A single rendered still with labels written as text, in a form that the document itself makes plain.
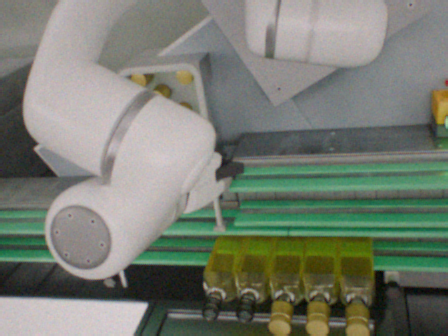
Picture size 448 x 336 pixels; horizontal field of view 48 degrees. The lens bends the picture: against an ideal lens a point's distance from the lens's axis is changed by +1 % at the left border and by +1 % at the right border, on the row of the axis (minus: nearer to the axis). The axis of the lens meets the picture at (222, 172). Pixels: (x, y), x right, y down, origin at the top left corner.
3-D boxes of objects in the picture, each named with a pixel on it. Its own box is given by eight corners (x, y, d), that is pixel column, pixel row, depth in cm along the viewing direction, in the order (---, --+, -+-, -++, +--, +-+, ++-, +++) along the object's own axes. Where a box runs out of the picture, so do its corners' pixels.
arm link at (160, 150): (83, 73, 33) (210, 136, 32) (146, 69, 43) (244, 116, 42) (21, 258, 38) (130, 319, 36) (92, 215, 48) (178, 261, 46)
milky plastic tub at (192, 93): (152, 153, 115) (138, 171, 107) (130, 58, 105) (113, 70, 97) (224, 151, 110) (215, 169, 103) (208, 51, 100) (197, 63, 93)
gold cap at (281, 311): (272, 316, 81) (269, 336, 78) (270, 299, 80) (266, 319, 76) (294, 317, 80) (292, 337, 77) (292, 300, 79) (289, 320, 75)
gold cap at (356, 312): (374, 314, 76) (375, 335, 73) (355, 323, 78) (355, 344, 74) (359, 299, 76) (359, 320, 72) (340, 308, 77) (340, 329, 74)
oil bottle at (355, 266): (341, 237, 99) (339, 313, 81) (339, 213, 97) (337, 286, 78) (370, 237, 98) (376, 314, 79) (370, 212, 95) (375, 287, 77)
